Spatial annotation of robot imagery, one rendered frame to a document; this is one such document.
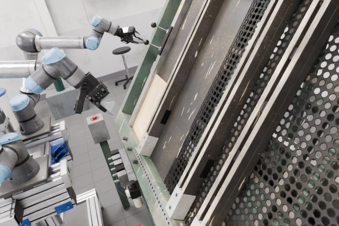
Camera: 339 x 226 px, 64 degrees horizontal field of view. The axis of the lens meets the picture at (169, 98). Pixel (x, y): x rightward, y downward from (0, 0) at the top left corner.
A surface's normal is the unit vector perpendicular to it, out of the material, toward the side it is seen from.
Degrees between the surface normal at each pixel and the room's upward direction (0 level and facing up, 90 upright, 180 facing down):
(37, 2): 90
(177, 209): 90
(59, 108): 90
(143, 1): 90
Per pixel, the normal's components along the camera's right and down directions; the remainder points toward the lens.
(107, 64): 0.36, 0.37
